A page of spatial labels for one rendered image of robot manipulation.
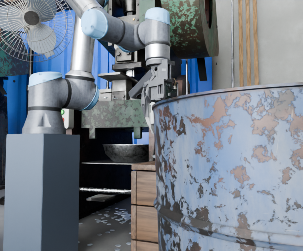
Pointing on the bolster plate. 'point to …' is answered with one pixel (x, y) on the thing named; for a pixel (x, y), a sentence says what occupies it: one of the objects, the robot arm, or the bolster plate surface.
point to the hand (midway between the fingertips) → (152, 129)
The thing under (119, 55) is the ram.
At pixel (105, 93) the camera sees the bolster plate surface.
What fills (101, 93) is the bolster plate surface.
